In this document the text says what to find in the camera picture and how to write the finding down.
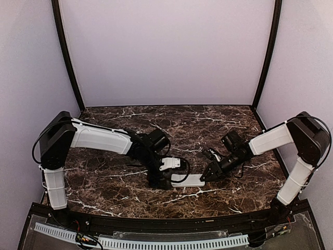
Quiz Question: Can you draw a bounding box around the white cable duct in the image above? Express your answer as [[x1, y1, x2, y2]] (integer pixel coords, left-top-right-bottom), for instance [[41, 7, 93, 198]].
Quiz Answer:
[[34, 222, 76, 244], [99, 235, 249, 250]]

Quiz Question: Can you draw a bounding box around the black curved front rail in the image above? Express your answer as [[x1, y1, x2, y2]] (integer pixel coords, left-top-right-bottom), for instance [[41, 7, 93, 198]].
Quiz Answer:
[[38, 206, 294, 235]]

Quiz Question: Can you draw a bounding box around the left white cable duct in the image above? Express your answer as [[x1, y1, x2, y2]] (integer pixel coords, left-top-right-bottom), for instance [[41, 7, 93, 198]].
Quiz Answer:
[[34, 222, 76, 244]]

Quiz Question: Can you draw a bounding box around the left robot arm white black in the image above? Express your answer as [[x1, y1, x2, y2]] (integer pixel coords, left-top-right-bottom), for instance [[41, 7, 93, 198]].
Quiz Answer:
[[32, 111, 171, 210]]

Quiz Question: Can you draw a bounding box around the right black frame post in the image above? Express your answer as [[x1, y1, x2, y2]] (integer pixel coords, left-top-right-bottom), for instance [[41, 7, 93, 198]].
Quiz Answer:
[[252, 0, 283, 110]]

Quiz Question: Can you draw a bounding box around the black frame post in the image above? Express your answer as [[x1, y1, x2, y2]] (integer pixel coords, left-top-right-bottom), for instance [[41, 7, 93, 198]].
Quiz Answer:
[[51, 0, 85, 113], [252, 0, 283, 110]]

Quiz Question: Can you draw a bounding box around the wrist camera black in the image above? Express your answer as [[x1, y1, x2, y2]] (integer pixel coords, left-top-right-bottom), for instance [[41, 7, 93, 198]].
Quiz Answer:
[[159, 157, 189, 172], [202, 148, 221, 161]]

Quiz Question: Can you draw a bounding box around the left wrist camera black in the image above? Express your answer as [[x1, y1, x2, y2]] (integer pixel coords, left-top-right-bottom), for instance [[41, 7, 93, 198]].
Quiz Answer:
[[159, 157, 189, 172]]

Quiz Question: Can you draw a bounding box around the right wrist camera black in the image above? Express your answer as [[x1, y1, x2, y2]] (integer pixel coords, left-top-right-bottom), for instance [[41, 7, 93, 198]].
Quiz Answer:
[[202, 148, 221, 161]]

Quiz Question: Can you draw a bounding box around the left black frame post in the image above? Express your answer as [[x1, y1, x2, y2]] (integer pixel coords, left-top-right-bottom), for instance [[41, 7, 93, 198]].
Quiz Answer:
[[51, 0, 85, 113]]

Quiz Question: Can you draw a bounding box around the white remote control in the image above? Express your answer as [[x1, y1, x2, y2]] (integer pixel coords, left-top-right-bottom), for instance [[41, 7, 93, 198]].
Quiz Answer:
[[171, 174, 205, 188]]

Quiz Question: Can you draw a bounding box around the right white cable duct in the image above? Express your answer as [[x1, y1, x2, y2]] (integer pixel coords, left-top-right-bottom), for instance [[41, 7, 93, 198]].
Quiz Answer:
[[99, 235, 249, 250]]

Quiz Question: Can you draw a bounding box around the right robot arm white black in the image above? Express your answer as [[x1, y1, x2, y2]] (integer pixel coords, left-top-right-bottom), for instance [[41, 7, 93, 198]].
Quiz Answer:
[[200, 111, 332, 224]]

